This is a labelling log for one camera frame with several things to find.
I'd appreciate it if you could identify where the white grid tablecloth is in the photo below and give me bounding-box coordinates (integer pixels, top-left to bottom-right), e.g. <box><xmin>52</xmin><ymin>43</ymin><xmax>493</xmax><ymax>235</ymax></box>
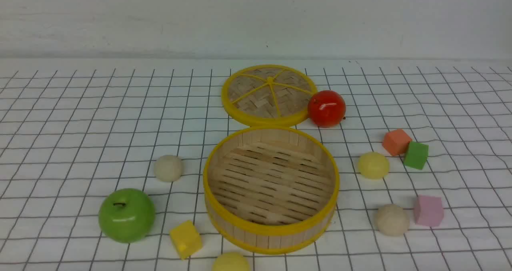
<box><xmin>0</xmin><ymin>59</ymin><xmax>512</xmax><ymax>271</ymax></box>

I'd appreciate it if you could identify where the yellow foam cube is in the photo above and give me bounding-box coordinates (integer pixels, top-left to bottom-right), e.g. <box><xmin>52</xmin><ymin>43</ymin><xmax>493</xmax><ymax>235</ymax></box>
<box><xmin>170</xmin><ymin>220</ymin><xmax>203</xmax><ymax>260</ymax></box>

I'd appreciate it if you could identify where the yellow bun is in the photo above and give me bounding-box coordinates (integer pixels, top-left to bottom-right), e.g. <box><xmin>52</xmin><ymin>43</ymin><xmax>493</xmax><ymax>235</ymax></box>
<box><xmin>357</xmin><ymin>151</ymin><xmax>390</xmax><ymax>180</ymax></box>
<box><xmin>212</xmin><ymin>252</ymin><xmax>251</xmax><ymax>271</ymax></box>

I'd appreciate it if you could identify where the yellow bun front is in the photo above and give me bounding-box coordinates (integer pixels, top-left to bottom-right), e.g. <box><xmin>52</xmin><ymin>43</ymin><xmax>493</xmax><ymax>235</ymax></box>
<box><xmin>212</xmin><ymin>252</ymin><xmax>251</xmax><ymax>271</ymax></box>

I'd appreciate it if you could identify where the green toy apple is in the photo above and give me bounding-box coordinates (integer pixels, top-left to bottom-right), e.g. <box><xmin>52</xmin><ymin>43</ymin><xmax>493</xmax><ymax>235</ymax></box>
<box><xmin>98</xmin><ymin>188</ymin><xmax>156</xmax><ymax>243</ymax></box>

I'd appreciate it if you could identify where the bamboo steamer tray yellow rim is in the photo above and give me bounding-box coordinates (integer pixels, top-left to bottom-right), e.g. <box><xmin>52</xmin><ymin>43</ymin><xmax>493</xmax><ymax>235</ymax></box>
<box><xmin>203</xmin><ymin>126</ymin><xmax>340</xmax><ymax>255</ymax></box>

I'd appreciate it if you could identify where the beige bun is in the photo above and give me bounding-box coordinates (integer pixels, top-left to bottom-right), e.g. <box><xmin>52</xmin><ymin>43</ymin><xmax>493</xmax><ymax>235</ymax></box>
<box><xmin>374</xmin><ymin>204</ymin><xmax>410</xmax><ymax>237</ymax></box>

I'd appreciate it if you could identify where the orange foam cube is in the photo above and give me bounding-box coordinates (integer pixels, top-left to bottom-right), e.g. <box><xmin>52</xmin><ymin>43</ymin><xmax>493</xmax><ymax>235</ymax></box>
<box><xmin>382</xmin><ymin>129</ymin><xmax>412</xmax><ymax>156</ymax></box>

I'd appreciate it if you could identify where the white bun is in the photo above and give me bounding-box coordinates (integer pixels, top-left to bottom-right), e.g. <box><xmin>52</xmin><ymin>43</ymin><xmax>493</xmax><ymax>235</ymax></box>
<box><xmin>153</xmin><ymin>155</ymin><xmax>184</xmax><ymax>182</ymax></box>

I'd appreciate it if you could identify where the green foam cube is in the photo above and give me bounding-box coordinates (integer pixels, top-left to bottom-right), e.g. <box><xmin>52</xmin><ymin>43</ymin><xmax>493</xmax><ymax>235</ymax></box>
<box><xmin>404</xmin><ymin>141</ymin><xmax>429</xmax><ymax>170</ymax></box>

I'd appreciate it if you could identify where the red toy apple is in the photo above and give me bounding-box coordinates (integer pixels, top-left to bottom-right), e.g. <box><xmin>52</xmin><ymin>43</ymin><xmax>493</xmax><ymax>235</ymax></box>
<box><xmin>307</xmin><ymin>90</ymin><xmax>347</xmax><ymax>128</ymax></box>

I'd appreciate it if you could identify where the pink foam cube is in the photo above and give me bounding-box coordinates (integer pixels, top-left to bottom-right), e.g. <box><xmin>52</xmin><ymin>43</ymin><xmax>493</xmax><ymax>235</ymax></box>
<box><xmin>413</xmin><ymin>195</ymin><xmax>444</xmax><ymax>227</ymax></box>

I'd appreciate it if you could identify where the bamboo steamer lid yellow rim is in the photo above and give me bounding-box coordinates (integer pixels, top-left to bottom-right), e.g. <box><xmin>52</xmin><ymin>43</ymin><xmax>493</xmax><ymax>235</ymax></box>
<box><xmin>221</xmin><ymin>65</ymin><xmax>318</xmax><ymax>127</ymax></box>

